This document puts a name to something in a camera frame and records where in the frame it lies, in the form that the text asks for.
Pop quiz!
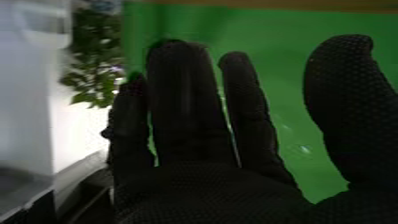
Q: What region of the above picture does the green plant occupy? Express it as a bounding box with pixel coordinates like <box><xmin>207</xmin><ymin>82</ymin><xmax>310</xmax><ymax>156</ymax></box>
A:
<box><xmin>56</xmin><ymin>6</ymin><xmax>127</xmax><ymax>109</ymax></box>

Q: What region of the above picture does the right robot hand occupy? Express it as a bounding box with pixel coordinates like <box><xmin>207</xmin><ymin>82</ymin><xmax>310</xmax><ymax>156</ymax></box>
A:
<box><xmin>100</xmin><ymin>34</ymin><xmax>398</xmax><ymax>224</ymax></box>

